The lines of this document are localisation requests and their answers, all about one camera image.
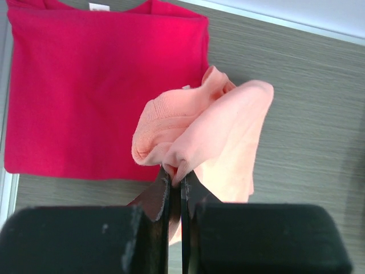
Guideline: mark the folded red t-shirt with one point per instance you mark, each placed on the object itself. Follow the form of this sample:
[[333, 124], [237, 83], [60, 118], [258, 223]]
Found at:
[[80, 80]]

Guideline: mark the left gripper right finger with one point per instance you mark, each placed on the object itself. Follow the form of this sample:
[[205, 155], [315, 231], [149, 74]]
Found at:
[[220, 237]]

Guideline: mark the salmon pink t-shirt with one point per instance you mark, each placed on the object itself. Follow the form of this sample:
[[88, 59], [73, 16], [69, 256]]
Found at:
[[213, 130]]

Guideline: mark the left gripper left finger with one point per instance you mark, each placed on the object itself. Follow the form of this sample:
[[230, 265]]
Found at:
[[91, 239]]

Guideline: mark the aluminium frame rail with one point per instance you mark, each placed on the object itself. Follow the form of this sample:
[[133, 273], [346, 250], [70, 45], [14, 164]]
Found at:
[[342, 20]]

